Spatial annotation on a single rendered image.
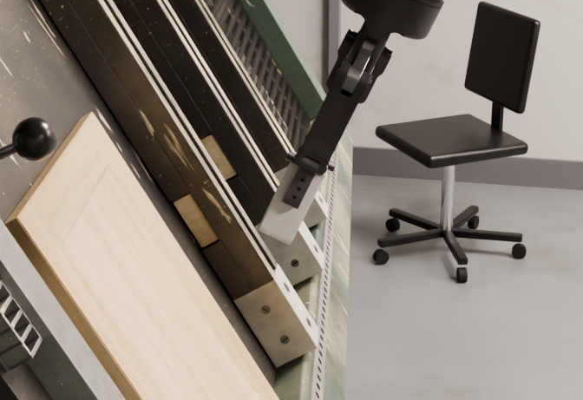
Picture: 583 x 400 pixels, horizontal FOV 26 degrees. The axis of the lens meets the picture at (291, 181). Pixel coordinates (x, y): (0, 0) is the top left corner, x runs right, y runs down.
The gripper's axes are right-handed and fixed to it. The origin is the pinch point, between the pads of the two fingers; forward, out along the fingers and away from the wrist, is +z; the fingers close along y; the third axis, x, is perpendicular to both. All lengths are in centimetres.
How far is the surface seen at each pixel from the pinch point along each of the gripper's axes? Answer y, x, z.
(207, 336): -50, -2, 38
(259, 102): -123, -13, 27
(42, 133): -2.6, -21.5, 5.3
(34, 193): -26.5, -24.9, 20.9
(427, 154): -308, 34, 68
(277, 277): -73, 3, 36
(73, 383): -8.0, -10.9, 28.6
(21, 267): -9.4, -19.9, 20.9
